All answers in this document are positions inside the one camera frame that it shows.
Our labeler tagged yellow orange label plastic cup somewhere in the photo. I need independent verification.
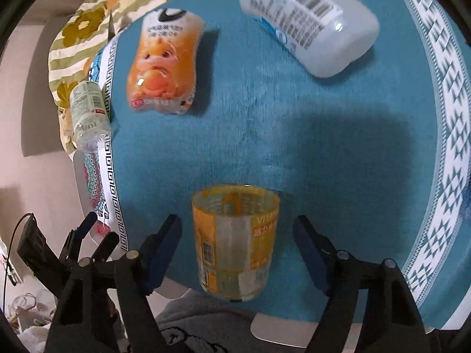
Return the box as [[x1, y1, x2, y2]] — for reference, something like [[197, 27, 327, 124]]
[[192, 185, 280, 302]]

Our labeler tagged teal patterned table cloth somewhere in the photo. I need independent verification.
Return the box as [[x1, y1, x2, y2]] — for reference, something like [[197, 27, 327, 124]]
[[85, 0, 470, 327]]

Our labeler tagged white barcode label plastic cup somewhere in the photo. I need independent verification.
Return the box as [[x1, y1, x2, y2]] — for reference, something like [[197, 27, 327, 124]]
[[240, 0, 380, 78]]

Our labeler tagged green label clear plastic cup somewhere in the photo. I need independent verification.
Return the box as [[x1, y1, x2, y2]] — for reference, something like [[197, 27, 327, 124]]
[[70, 81, 111, 152]]

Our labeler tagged floral striped bed quilt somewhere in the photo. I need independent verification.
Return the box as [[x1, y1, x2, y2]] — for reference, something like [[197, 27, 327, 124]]
[[48, 0, 170, 155]]

